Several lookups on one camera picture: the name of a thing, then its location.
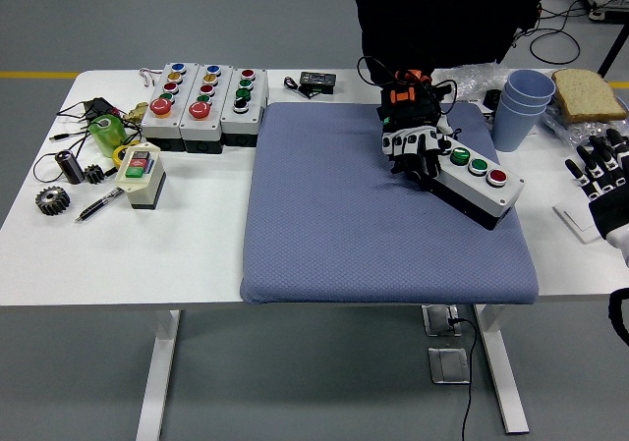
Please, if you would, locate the black digital meter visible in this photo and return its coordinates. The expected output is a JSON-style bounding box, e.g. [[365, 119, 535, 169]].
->
[[283, 71, 339, 99]]

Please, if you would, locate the black floor cable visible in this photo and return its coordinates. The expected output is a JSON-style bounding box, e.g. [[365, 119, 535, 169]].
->
[[529, 0, 591, 65]]

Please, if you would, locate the black metal stand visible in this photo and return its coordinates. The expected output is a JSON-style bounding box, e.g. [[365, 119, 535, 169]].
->
[[598, 28, 629, 77]]

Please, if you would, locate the black cylindrical capacitor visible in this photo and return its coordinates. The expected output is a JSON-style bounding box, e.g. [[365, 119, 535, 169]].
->
[[55, 149, 87, 186]]

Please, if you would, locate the orange black wrist tracker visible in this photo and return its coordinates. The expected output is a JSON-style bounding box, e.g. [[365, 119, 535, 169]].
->
[[375, 69, 456, 131]]

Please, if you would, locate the blue plastic cup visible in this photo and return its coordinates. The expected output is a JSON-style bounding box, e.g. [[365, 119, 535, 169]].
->
[[507, 69, 556, 104], [500, 86, 552, 114], [490, 97, 547, 153]]

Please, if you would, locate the brass fitting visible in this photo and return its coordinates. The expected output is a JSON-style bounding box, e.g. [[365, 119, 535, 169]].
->
[[122, 101, 150, 123]]

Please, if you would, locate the silver floor socket box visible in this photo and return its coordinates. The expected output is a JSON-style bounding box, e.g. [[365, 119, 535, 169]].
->
[[421, 304, 464, 338], [427, 346, 472, 386]]

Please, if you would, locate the white table leg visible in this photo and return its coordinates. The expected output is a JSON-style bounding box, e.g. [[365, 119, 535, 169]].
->
[[135, 308, 182, 441], [472, 304, 531, 435]]

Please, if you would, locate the bread slice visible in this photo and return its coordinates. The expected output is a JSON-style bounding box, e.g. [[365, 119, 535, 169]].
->
[[550, 68, 629, 124]]

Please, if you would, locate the cream start-stop switch box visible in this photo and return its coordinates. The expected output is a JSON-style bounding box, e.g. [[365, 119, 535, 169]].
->
[[116, 141, 168, 211]]

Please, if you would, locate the green translucent cylinder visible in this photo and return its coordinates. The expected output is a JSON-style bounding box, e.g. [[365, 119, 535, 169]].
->
[[87, 114, 128, 159]]

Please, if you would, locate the large steel gear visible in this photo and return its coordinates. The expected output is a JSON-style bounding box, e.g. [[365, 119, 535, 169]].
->
[[34, 187, 73, 216]]

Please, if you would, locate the yellow tape roll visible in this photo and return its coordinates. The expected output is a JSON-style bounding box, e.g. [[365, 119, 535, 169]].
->
[[112, 139, 142, 170]]

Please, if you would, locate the person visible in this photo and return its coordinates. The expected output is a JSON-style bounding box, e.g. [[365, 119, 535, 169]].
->
[[347, 0, 549, 86]]

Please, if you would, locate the white printed paper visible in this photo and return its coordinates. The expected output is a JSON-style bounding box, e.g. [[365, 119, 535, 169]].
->
[[456, 97, 500, 123]]

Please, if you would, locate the black power cable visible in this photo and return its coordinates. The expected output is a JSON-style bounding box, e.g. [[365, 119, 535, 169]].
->
[[447, 316, 479, 441]]

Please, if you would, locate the person's black white gloved hand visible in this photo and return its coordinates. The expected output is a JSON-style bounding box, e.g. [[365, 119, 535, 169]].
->
[[380, 123, 457, 193]]

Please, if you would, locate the grey five-button control box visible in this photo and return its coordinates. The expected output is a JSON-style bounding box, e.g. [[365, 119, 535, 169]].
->
[[179, 63, 236, 155], [141, 62, 201, 153]]

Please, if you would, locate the clear bubble wrap bag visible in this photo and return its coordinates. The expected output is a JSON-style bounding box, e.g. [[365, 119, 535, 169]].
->
[[431, 62, 512, 103]]

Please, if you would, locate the grey box with black knob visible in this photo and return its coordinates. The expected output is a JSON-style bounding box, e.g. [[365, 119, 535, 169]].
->
[[219, 67, 270, 148]]

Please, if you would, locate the blue-grey padded mat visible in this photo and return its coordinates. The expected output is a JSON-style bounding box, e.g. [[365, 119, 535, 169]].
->
[[239, 101, 541, 307]]

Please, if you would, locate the white wall switch plate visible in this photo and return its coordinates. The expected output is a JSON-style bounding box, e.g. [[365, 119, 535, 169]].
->
[[552, 185, 603, 245]]

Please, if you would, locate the black pen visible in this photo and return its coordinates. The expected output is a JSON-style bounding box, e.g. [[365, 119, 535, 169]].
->
[[74, 187, 126, 224]]

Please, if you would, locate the thin black cable with plug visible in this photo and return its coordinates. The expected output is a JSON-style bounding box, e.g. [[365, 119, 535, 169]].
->
[[31, 121, 99, 183]]

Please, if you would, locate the grey four-button control box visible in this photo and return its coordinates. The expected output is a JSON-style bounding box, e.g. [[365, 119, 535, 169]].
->
[[427, 136, 526, 232]]

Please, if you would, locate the black adapter with wires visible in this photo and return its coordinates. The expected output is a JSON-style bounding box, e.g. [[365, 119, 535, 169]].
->
[[56, 96, 122, 123]]

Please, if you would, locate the robot right hand white black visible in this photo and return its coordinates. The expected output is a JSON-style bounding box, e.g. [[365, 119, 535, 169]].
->
[[563, 128, 629, 269]]

